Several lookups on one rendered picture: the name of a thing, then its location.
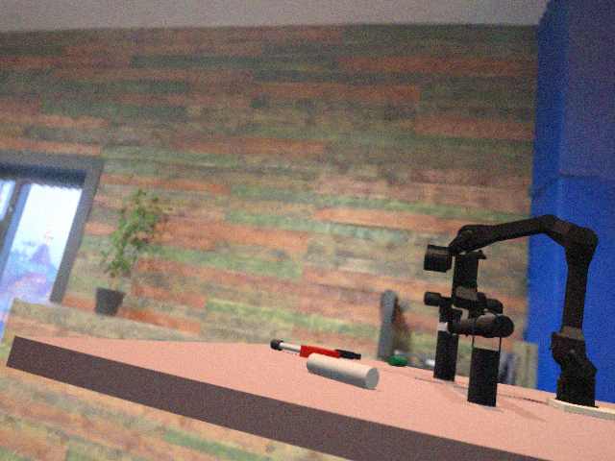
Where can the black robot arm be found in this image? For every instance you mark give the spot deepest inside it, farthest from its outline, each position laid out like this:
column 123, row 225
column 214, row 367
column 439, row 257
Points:
column 576, row 383

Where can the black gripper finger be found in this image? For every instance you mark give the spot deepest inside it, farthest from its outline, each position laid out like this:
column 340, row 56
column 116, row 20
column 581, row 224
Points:
column 449, row 316
column 473, row 314

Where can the grey cylindrical cup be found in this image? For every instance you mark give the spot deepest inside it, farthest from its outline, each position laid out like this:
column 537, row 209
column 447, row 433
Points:
column 442, row 326

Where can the green cylinder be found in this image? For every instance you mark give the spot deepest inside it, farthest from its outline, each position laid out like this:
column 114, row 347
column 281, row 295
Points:
column 395, row 360

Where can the beige cylinder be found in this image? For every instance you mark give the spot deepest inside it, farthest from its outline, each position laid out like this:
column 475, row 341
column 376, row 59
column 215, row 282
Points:
column 344, row 370

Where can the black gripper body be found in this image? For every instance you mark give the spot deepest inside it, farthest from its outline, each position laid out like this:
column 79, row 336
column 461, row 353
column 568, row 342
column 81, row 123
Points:
column 435, row 299

